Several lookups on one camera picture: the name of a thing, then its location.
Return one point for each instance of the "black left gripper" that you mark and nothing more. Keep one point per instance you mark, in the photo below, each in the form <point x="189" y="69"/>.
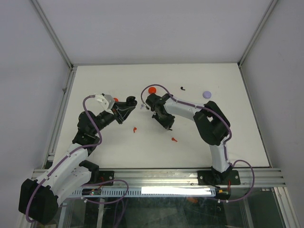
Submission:
<point x="121" y="110"/>

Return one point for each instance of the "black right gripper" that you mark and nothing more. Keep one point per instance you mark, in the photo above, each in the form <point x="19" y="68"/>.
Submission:
<point x="166" y="124"/>

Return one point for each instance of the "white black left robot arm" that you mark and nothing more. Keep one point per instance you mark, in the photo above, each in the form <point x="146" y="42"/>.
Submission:
<point x="40" y="198"/>

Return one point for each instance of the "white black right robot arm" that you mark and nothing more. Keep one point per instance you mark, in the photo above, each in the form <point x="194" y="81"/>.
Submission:
<point x="212" y="125"/>

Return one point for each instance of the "orange charging case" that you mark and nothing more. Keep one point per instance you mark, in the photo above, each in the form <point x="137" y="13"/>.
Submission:
<point x="152" y="90"/>

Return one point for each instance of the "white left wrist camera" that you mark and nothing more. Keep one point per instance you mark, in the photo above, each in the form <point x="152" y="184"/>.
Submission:
<point x="106" y="101"/>

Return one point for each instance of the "grey slotted cable tray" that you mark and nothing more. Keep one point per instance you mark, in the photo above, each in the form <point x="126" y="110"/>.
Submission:
<point x="144" y="192"/>

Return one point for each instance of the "aluminium frame post left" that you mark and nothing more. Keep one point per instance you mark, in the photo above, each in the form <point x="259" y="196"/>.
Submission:
<point x="51" y="32"/>

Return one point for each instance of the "aluminium frame post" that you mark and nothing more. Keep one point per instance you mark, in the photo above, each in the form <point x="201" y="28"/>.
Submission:
<point x="51" y="32"/>
<point x="267" y="14"/>

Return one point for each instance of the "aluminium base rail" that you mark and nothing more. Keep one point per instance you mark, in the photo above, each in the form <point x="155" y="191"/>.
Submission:
<point x="237" y="178"/>

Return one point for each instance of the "aluminium frame post right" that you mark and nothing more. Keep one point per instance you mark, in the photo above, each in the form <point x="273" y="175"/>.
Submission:
<point x="267" y="14"/>

